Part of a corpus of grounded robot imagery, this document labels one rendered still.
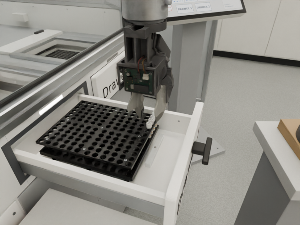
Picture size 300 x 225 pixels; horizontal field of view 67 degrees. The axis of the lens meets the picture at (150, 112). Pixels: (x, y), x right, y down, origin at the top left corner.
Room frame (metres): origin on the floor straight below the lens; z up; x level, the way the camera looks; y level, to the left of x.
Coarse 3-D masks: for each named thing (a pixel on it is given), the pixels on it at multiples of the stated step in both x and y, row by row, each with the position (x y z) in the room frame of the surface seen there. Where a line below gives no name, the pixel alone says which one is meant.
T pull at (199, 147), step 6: (210, 138) 0.35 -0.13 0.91; (198, 144) 0.34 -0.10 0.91; (204, 144) 0.34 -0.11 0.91; (210, 144) 0.34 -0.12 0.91; (192, 150) 0.32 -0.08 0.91; (198, 150) 0.32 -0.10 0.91; (204, 150) 0.32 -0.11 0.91; (210, 150) 0.32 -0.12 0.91; (204, 156) 0.30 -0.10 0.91; (204, 162) 0.29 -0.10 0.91
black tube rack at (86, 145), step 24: (72, 120) 0.43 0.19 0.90; (96, 120) 0.47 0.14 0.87; (120, 120) 0.44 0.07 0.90; (144, 120) 0.43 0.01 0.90; (48, 144) 0.35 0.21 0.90; (72, 144) 0.35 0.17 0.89; (96, 144) 0.38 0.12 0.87; (120, 144) 0.35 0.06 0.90; (96, 168) 0.31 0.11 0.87; (120, 168) 0.31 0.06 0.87
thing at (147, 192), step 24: (72, 96) 0.55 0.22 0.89; (48, 120) 0.44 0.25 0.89; (168, 120) 0.47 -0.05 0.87; (24, 144) 0.37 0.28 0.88; (168, 144) 0.42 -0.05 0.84; (24, 168) 0.32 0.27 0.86; (48, 168) 0.30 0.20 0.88; (72, 168) 0.29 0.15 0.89; (144, 168) 0.34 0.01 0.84; (168, 168) 0.34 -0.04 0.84; (96, 192) 0.27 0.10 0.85; (120, 192) 0.25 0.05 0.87; (144, 192) 0.24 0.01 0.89
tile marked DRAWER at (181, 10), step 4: (180, 4) 1.23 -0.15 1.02; (184, 4) 1.23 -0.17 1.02; (188, 4) 1.24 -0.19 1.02; (176, 8) 1.20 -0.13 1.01; (180, 8) 1.21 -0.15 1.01; (184, 8) 1.22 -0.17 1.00; (188, 8) 1.23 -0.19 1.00; (192, 8) 1.24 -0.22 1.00; (180, 12) 1.20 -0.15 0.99; (184, 12) 1.20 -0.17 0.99; (188, 12) 1.21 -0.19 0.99
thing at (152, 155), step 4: (160, 136) 0.43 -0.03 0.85; (156, 140) 0.42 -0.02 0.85; (160, 140) 0.42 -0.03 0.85; (156, 144) 0.40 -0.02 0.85; (160, 144) 0.41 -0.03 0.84; (152, 148) 0.39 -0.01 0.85; (156, 148) 0.39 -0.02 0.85; (152, 152) 0.38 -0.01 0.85; (156, 152) 0.38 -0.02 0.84; (148, 156) 0.36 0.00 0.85; (152, 156) 0.36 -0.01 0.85; (148, 160) 0.35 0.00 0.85; (152, 160) 0.35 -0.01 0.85; (148, 164) 0.34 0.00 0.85
